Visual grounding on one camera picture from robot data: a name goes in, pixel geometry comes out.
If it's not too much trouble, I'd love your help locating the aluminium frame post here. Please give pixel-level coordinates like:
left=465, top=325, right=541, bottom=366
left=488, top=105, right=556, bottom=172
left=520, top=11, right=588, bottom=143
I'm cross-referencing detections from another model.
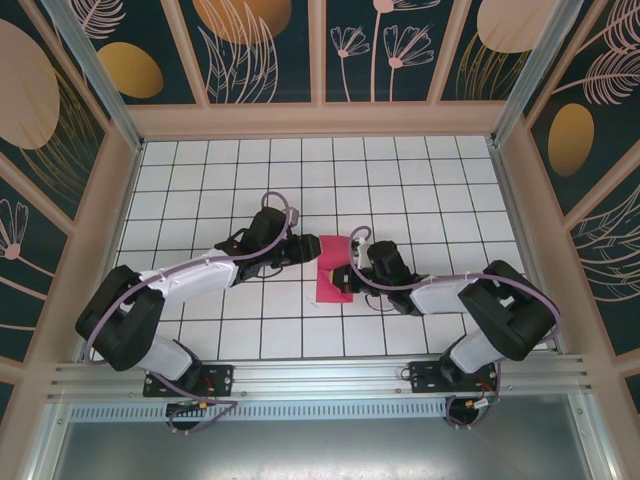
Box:
left=39, top=0, right=146, bottom=154
left=489, top=0, right=581, bottom=149

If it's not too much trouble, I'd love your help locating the aluminium mounting rail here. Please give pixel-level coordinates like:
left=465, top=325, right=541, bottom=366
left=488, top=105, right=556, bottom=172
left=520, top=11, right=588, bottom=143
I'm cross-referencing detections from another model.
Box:
left=47, top=354, right=594, bottom=401

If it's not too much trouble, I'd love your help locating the grey sheet metal panel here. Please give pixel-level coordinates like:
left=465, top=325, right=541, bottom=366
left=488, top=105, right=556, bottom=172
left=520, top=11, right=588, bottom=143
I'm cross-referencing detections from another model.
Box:
left=29, top=394, right=611, bottom=480

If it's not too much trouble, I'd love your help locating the aluminium side rail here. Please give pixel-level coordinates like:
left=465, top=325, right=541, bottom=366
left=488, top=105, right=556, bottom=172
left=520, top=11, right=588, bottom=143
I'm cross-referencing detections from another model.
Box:
left=485, top=137, right=569, bottom=357

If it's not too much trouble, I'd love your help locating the slotted metal cable tray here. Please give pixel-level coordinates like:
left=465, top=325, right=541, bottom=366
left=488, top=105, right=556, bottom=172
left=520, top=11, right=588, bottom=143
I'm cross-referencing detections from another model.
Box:
left=69, top=403, right=451, bottom=422

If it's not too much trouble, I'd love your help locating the pink paper sheet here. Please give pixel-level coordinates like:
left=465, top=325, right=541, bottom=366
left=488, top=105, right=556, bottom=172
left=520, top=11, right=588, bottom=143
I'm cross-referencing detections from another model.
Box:
left=313, top=233, right=362, bottom=305

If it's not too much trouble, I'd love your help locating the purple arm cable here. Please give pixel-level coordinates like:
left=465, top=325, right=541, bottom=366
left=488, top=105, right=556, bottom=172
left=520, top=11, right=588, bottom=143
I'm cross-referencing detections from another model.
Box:
left=348, top=226, right=562, bottom=432
left=82, top=191, right=294, bottom=436

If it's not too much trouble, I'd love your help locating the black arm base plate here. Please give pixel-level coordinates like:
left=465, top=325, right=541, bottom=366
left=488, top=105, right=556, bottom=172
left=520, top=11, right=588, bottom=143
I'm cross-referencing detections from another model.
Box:
left=143, top=364, right=235, bottom=399
left=408, top=360, right=501, bottom=394

